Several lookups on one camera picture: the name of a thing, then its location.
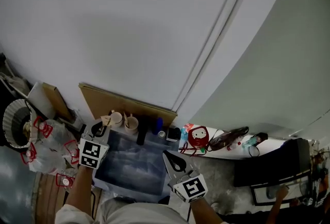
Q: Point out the person's left forearm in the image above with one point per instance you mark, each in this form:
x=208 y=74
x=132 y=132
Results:
x=77 y=186

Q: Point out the person's white clothing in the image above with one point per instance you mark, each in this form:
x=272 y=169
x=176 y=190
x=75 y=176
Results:
x=123 y=212

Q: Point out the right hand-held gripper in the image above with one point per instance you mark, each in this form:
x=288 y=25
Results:
x=190 y=188

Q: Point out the blue bottle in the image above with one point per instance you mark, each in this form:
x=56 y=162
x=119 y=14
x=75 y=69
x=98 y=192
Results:
x=158 y=126

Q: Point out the white foam board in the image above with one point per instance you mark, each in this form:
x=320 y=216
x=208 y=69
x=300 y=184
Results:
x=41 y=100

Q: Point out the black tube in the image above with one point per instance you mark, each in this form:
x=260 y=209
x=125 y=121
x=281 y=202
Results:
x=141 y=135

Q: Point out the beige cup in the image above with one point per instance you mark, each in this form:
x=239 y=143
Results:
x=132 y=125
x=116 y=119

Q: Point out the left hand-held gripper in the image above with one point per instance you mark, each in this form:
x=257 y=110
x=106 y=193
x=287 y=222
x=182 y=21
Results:
x=90 y=152

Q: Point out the white pleated basket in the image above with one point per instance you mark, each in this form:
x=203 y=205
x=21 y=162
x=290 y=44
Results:
x=18 y=122

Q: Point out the wooden toothbrush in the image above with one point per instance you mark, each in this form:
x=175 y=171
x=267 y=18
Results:
x=105 y=120
x=126 y=119

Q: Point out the large cardboard sheet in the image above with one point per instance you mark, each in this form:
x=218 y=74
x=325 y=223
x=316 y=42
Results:
x=116 y=104

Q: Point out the person's right forearm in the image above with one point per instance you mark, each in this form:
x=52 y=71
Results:
x=208 y=211

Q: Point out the narrow cardboard box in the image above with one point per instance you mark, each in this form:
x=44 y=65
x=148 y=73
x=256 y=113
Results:
x=58 y=101

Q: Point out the white shelf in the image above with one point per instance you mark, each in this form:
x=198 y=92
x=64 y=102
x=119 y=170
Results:
x=268 y=146

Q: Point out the blue grey mat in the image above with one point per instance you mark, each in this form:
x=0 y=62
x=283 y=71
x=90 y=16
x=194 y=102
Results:
x=134 y=163

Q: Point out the small round silver tin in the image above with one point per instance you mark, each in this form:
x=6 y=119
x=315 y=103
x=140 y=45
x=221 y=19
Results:
x=161 y=134

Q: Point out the black and white box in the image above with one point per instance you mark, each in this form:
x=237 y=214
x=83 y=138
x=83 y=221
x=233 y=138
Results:
x=172 y=134

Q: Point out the teal plastic bottle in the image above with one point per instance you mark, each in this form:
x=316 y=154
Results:
x=249 y=142

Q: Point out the teal packet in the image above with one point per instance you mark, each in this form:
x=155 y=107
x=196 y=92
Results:
x=184 y=132

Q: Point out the dark plastic bag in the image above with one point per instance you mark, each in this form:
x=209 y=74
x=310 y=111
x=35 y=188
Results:
x=227 y=136

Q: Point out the clear bottle red cap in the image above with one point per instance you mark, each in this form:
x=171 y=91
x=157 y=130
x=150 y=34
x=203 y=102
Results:
x=234 y=145

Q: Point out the white framed tablet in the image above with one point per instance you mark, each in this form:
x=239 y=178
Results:
x=296 y=189

